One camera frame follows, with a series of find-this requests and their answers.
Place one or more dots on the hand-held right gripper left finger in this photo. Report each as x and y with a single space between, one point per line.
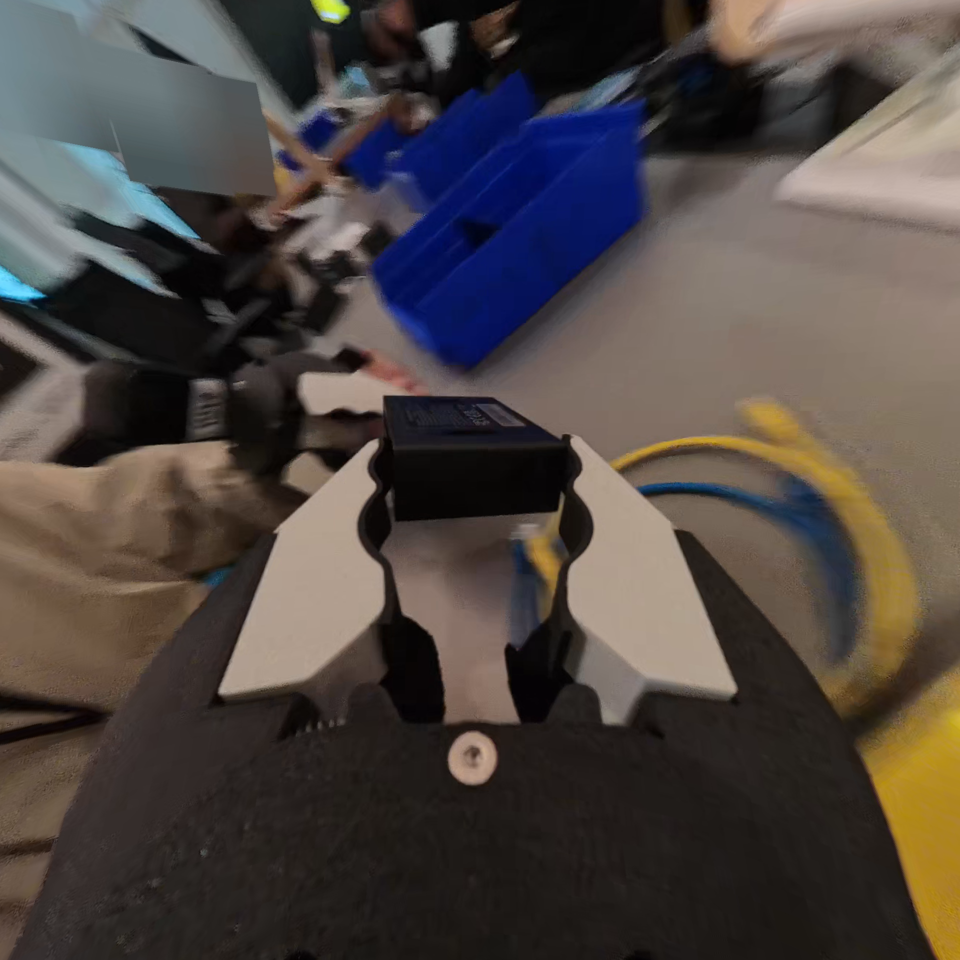
315 600

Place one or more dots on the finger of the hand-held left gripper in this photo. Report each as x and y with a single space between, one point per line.
337 391
319 472

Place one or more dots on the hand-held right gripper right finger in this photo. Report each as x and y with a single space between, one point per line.
645 600

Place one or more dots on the black ethernet port hub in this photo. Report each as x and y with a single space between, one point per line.
472 457

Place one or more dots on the blue plastic bin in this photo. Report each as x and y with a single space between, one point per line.
525 240
450 142

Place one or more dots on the person's left forearm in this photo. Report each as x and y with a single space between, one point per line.
97 547

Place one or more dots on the yellow plastic bin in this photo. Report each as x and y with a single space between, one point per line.
922 810

